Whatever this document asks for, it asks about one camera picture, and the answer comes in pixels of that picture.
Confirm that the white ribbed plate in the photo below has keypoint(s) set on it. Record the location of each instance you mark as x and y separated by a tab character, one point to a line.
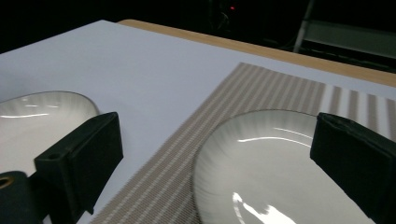
31	140
264	174

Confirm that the dark equipment with red light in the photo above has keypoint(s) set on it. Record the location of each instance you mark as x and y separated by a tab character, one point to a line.
227	15

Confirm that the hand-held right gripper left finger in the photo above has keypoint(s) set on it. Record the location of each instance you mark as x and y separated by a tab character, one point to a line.
81	161

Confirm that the white metal stand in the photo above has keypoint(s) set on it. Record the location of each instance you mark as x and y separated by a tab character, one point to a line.
342	34

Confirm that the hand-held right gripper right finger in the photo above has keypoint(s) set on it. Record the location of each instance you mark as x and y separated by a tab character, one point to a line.
358	161

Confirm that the white board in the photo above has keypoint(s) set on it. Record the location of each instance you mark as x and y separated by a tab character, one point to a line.
124	68

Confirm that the striped beige placemat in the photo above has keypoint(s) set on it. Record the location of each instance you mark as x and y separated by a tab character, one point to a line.
218	105

